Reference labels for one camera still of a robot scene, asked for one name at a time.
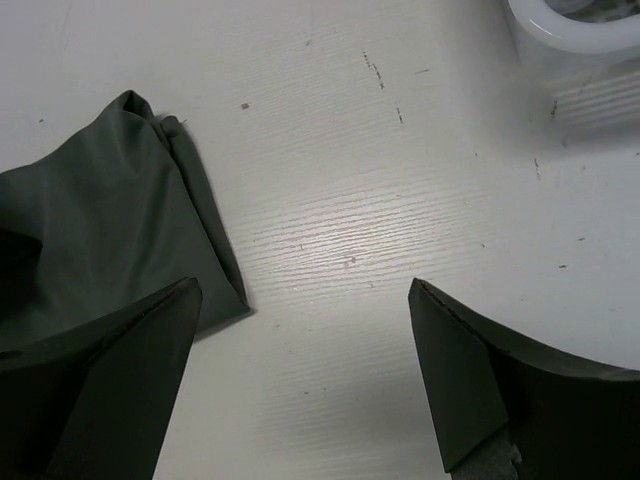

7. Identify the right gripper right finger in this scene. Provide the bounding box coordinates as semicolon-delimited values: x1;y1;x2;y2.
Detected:
408;279;639;479

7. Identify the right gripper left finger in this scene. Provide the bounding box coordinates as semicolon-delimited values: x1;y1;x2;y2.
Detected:
1;278;202;479

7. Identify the dark grey t shirt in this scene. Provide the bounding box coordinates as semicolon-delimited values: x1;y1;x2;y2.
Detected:
1;91;250;350

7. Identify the white plastic basket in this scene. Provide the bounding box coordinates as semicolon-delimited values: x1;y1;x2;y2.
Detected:
503;1;639;134

